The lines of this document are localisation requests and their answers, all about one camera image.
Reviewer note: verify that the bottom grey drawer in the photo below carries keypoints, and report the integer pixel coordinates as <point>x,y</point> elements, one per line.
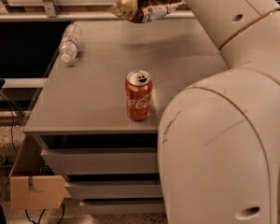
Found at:
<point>123,206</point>

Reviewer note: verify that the metal shelf frame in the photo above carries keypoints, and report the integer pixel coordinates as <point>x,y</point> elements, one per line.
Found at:
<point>56,10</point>

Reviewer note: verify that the brown chip bag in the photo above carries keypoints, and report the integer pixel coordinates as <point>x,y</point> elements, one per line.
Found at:
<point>143,11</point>

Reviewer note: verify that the clear plastic water bottle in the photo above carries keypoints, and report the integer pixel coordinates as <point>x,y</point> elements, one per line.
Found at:
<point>70,43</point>

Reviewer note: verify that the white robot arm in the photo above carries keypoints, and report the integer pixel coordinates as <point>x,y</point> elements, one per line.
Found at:
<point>219,138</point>

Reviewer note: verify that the top grey drawer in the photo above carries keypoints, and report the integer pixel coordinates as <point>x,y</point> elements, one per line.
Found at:
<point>101,161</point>

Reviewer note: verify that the grey drawer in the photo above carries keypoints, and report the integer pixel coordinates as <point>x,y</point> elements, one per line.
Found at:
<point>123,206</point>
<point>114,189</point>
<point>101,161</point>

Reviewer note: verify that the brown cardboard box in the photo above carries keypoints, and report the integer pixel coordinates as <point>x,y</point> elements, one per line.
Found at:
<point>30,189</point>

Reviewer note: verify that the red Coca-Cola can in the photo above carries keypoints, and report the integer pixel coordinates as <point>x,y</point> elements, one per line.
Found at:
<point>138,86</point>

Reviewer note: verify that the middle grey drawer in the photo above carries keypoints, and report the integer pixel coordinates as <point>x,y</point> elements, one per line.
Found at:
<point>114,189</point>

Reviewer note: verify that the grey drawer cabinet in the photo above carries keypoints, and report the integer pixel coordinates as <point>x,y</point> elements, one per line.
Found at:
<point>82,105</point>

